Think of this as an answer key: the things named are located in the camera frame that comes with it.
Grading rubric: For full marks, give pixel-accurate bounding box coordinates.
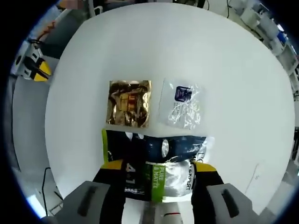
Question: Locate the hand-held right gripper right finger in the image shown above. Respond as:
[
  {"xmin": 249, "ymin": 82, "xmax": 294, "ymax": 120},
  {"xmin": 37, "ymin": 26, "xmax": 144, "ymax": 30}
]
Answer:
[{"xmin": 190, "ymin": 162, "xmax": 260, "ymax": 224}]

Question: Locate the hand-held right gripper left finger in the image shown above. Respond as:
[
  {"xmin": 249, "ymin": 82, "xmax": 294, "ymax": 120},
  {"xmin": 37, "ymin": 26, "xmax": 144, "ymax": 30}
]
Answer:
[{"xmin": 44, "ymin": 158, "xmax": 126, "ymax": 224}]

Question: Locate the green black skincare sachet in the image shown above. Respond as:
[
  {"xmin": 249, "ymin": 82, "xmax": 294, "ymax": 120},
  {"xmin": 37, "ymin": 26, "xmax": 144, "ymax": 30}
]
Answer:
[{"xmin": 101, "ymin": 128, "xmax": 215, "ymax": 204}]

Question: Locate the clear plastic skincare sachet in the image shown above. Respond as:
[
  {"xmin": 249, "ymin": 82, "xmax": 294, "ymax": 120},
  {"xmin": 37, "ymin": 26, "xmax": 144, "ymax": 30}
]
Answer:
[{"xmin": 157, "ymin": 77, "xmax": 206, "ymax": 130}]

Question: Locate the black floor cable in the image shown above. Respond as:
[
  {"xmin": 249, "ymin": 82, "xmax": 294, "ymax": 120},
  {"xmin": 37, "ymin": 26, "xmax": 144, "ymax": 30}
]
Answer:
[{"xmin": 41, "ymin": 167, "xmax": 64, "ymax": 219}]

